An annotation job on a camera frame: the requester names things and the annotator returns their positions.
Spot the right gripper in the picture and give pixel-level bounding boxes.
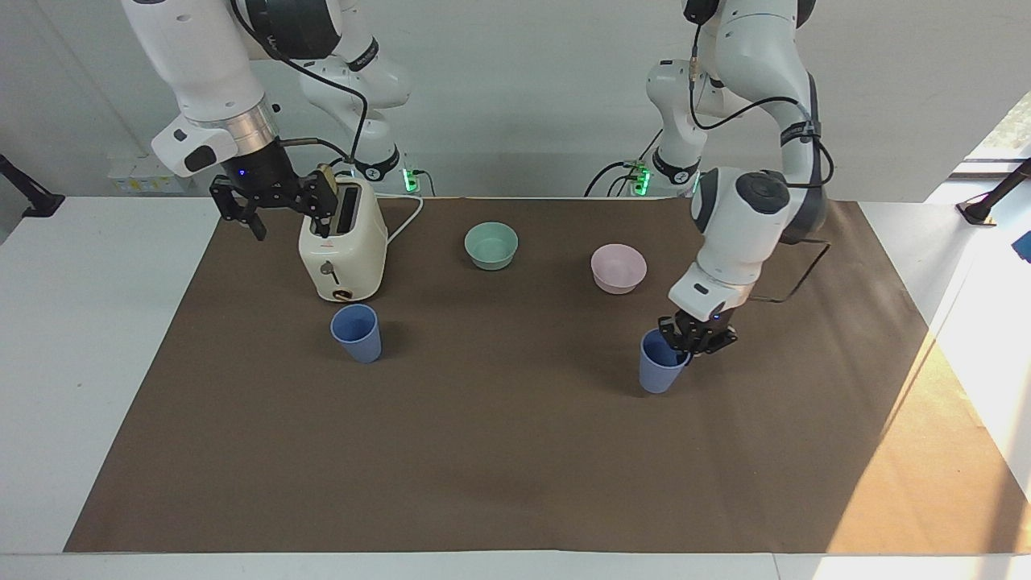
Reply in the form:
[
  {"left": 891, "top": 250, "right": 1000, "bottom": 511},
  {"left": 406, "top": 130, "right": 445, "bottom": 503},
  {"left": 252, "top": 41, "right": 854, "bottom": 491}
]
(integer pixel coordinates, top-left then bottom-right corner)
[{"left": 209, "top": 139, "right": 341, "bottom": 242}]

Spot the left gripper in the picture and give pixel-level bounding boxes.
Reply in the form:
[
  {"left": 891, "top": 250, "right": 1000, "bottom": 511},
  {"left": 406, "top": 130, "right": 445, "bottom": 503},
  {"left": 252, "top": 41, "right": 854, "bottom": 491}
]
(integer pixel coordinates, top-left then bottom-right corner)
[{"left": 658, "top": 309, "right": 739, "bottom": 364}]

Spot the blue cup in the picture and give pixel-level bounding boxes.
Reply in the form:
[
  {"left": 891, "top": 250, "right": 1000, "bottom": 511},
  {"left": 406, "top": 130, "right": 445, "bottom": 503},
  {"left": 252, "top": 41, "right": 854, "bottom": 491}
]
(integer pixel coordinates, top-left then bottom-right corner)
[
  {"left": 639, "top": 328, "right": 693, "bottom": 395},
  {"left": 330, "top": 303, "right": 383, "bottom": 364}
]

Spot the cream toaster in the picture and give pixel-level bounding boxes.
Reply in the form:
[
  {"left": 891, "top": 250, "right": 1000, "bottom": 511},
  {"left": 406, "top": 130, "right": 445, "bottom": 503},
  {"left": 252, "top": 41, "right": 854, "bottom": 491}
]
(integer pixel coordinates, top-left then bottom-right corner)
[{"left": 298, "top": 171, "right": 390, "bottom": 304}]

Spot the pink bowl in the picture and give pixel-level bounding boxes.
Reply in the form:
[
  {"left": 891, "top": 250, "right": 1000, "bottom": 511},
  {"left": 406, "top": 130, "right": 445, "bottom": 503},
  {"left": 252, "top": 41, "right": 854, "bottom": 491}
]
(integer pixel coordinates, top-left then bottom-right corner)
[{"left": 590, "top": 243, "right": 648, "bottom": 296}]

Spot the white power strip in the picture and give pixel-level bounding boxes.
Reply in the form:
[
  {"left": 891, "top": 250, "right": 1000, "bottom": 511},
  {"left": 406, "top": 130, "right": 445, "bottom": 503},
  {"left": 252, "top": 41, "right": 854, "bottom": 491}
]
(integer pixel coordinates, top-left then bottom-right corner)
[{"left": 108, "top": 158, "right": 195, "bottom": 195}]

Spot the green bowl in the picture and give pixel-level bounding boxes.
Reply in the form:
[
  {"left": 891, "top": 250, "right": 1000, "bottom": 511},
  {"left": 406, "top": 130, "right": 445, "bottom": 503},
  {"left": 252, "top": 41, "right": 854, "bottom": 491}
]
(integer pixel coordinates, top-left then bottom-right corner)
[{"left": 464, "top": 222, "right": 520, "bottom": 271}]

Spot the black stand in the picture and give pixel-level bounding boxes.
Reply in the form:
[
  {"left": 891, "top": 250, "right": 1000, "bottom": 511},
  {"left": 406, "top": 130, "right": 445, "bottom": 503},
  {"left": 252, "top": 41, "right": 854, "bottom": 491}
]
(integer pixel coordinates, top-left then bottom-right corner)
[
  {"left": 0, "top": 153, "right": 66, "bottom": 219},
  {"left": 955, "top": 157, "right": 1031, "bottom": 226}
]

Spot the black cable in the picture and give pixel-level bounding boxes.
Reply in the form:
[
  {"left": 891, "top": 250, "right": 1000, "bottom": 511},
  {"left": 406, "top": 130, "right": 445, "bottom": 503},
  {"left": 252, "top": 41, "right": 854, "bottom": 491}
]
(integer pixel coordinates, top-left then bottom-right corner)
[
  {"left": 747, "top": 239, "right": 832, "bottom": 305},
  {"left": 231, "top": 0, "right": 371, "bottom": 167},
  {"left": 584, "top": 159, "right": 645, "bottom": 198},
  {"left": 686, "top": 20, "right": 837, "bottom": 191}
]

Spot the white toaster cable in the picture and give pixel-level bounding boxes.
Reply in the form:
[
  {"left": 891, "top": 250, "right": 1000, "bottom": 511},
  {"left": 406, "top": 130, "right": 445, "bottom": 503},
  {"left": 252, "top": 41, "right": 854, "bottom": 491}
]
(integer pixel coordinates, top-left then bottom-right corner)
[{"left": 375, "top": 192, "right": 425, "bottom": 245}]

